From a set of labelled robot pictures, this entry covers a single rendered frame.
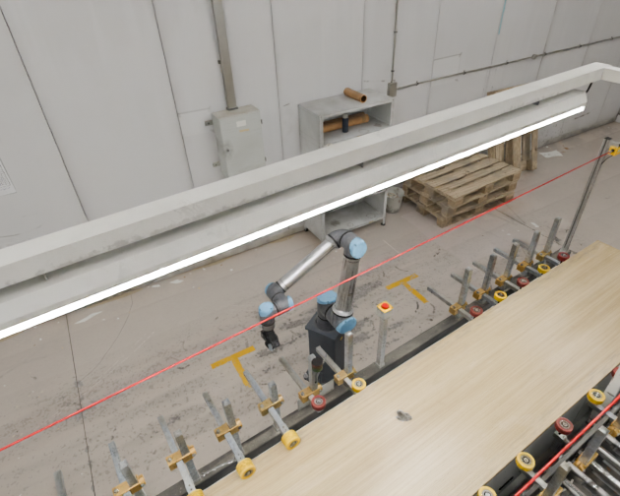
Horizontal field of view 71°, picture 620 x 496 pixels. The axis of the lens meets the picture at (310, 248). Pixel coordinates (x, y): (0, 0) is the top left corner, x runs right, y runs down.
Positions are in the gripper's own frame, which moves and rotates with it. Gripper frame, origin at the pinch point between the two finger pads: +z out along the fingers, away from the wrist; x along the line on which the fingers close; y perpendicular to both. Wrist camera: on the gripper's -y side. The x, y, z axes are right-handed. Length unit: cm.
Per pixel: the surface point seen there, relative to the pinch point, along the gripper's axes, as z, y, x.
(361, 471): -7, -94, 7
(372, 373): 13, -44, -46
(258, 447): 13, -44, 37
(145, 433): 82, 53, 88
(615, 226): 84, -19, -453
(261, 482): -8, -71, 48
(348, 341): -30, -43, -27
